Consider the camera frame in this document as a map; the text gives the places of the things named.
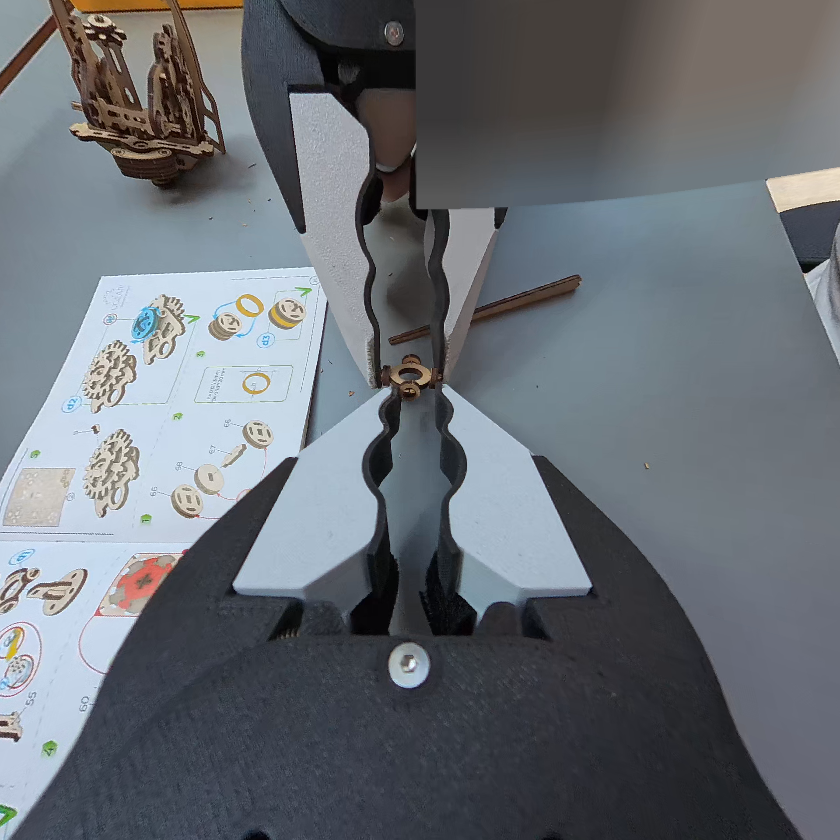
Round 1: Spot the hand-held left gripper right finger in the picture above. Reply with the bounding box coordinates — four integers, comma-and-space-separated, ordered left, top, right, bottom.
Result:
435, 386, 596, 626

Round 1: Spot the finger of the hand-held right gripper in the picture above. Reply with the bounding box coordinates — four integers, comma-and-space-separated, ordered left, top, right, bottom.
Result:
289, 85, 385, 389
425, 207, 501, 385

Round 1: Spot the grey desk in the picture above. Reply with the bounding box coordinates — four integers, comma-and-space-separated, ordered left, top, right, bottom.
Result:
0, 0, 840, 840

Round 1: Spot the printed assembly instruction booklet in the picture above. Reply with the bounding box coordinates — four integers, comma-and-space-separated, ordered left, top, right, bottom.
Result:
0, 267, 328, 837

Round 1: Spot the person in white shirt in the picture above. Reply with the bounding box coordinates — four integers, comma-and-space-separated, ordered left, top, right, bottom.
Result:
804, 222, 840, 367

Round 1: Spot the brown wooden ship model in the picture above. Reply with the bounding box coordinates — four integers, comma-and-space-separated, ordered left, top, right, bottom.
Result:
48, 0, 227, 189

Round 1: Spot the small wooden ring part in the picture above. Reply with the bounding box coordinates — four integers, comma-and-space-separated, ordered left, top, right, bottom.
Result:
382, 353, 440, 400

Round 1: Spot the thin wooden stick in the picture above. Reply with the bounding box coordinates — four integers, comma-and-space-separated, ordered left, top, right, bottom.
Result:
388, 273, 584, 346

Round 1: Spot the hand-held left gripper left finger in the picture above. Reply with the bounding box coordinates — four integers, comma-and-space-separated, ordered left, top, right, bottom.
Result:
233, 392, 403, 634

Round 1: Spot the yellow plastic bin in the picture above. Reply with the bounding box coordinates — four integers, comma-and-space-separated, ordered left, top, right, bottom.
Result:
74, 0, 245, 10

